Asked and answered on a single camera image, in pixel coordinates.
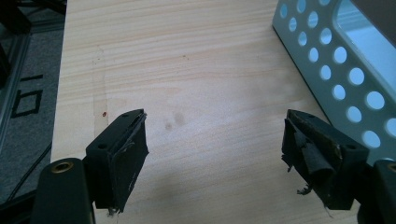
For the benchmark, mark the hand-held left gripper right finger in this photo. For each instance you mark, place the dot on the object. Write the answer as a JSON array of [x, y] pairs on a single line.
[[323, 161]]

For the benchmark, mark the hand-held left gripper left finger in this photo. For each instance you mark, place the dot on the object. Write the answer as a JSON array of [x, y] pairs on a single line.
[[118, 161]]

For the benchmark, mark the pale perforated plastic basket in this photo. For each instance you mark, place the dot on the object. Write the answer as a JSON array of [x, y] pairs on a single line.
[[342, 71]]

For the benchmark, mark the grey patterned floor mat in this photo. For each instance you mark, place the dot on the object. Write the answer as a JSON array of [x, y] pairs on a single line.
[[31, 102]]

